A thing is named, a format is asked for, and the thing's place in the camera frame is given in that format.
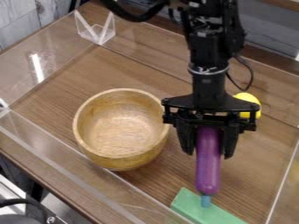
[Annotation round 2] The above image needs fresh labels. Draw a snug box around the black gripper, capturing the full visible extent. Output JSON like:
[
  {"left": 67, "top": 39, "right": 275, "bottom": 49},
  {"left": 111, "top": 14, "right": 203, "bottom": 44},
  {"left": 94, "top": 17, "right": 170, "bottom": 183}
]
[{"left": 162, "top": 73, "right": 261, "bottom": 159}]

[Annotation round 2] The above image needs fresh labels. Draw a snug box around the purple toy eggplant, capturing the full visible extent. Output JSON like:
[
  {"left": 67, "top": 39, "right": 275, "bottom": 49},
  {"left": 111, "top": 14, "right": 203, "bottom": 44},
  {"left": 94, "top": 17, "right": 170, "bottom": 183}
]
[{"left": 197, "top": 127, "right": 221, "bottom": 207}]

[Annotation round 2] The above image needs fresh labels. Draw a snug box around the brown wooden bowl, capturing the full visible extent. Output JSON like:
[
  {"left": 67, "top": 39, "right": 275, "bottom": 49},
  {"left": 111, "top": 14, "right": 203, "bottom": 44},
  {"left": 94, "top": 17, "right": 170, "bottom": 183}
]
[{"left": 73, "top": 88, "right": 170, "bottom": 171}]

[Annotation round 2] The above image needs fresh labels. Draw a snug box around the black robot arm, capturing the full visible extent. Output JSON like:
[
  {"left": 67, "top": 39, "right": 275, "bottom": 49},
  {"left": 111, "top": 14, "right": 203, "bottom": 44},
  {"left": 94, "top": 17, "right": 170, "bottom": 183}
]
[{"left": 162, "top": 0, "right": 261, "bottom": 158}]

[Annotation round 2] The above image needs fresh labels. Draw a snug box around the yellow toy lemon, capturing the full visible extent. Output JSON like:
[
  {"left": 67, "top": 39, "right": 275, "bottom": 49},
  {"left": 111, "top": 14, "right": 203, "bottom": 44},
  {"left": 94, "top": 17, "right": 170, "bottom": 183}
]
[{"left": 234, "top": 92, "right": 262, "bottom": 118}]

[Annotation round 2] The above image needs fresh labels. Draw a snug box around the green block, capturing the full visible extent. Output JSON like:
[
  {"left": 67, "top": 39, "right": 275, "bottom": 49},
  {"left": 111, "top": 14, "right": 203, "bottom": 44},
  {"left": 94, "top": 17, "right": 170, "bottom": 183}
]
[{"left": 171, "top": 187, "right": 247, "bottom": 224}]

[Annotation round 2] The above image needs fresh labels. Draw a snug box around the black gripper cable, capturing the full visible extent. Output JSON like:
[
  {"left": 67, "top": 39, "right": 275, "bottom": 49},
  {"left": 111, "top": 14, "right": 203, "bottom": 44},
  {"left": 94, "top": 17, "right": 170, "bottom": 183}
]
[{"left": 226, "top": 54, "right": 255, "bottom": 92}]

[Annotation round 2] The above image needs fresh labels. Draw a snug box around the clear acrylic enclosure wall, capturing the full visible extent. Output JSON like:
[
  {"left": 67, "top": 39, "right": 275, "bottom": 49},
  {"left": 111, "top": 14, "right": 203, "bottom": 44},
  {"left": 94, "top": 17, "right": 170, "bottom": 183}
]
[{"left": 0, "top": 16, "right": 299, "bottom": 224}]

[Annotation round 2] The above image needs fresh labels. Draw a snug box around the clear acrylic corner bracket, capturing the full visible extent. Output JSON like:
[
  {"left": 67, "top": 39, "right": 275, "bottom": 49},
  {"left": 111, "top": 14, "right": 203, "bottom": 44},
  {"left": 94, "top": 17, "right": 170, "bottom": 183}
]
[{"left": 74, "top": 10, "right": 117, "bottom": 46}]

